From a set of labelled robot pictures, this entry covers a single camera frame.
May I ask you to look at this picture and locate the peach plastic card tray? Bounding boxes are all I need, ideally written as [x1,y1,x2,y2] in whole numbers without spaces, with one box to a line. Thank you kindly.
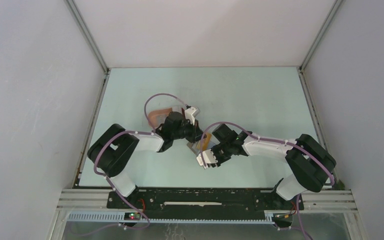
[147,107,173,128]

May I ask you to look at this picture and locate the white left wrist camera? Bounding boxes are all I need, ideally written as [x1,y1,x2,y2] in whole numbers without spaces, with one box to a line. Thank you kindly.
[184,106,200,126]

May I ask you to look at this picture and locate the taupe leather card holder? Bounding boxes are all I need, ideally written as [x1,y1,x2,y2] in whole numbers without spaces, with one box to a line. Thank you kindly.
[186,141,216,156]

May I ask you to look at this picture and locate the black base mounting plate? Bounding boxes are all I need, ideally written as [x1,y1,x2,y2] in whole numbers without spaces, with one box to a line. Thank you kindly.
[106,187,304,221]

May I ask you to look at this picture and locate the white cable duct strip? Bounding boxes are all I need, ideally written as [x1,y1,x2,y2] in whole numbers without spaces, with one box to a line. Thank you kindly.
[66,211,274,225]

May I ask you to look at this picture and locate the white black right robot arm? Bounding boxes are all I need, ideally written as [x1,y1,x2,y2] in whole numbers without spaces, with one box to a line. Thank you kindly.
[196,122,337,209]

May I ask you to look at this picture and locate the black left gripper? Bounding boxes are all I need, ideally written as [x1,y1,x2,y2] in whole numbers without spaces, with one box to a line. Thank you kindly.
[171,117,207,144]

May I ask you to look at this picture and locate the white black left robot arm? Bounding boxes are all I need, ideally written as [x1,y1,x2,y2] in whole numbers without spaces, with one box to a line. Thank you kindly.
[87,111,203,208]

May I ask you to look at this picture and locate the aluminium frame rail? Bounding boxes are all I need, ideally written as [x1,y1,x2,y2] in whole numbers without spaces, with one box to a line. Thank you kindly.
[57,189,111,211]

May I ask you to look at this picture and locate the orange credit card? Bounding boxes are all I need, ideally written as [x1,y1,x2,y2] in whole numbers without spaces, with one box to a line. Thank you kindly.
[196,133,212,150]

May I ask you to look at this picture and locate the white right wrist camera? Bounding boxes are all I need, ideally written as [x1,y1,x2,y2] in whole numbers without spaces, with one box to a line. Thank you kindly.
[196,149,218,169]

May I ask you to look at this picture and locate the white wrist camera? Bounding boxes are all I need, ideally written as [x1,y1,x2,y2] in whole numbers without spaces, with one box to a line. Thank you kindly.
[196,149,218,169]
[184,106,200,126]

